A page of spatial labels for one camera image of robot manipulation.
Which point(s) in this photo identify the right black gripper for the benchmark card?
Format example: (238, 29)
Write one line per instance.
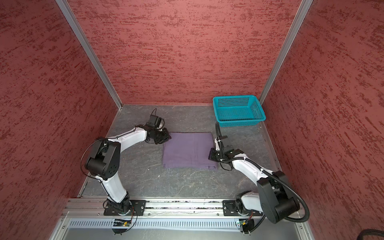
(211, 155)

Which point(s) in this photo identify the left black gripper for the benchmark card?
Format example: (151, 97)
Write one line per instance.
(166, 137)

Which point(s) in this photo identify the purple trousers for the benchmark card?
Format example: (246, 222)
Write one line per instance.
(189, 150)

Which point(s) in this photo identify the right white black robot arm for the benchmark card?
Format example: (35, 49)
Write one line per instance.
(275, 199)

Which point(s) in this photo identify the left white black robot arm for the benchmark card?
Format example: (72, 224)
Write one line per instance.
(104, 161)

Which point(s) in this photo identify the teal plastic basket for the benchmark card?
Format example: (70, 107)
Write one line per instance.
(238, 111)

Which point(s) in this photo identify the right connector board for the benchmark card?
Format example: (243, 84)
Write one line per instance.
(245, 226)

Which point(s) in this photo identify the connector board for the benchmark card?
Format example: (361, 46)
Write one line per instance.
(245, 226)
(121, 223)

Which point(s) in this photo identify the left connector board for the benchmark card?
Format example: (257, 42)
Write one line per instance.
(121, 223)

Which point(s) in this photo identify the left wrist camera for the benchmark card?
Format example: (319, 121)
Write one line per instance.
(156, 122)

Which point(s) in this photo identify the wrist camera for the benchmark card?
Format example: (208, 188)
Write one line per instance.
(156, 122)
(224, 144)

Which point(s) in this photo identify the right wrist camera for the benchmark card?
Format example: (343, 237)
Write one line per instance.
(224, 144)

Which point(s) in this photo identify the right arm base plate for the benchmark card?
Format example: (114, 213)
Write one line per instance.
(236, 208)

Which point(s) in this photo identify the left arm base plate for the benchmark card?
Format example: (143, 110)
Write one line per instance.
(124, 209)

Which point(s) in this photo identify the aluminium front rail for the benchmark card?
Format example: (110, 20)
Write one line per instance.
(93, 207)

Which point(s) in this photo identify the white slotted cable duct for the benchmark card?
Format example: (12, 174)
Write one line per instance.
(170, 224)

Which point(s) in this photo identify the left aluminium corner post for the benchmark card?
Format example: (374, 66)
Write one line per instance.
(79, 33)

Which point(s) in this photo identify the aluminium corner post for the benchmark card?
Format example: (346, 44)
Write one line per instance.
(79, 33)
(290, 37)

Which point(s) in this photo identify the right aluminium corner post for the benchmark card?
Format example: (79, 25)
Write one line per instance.
(290, 37)

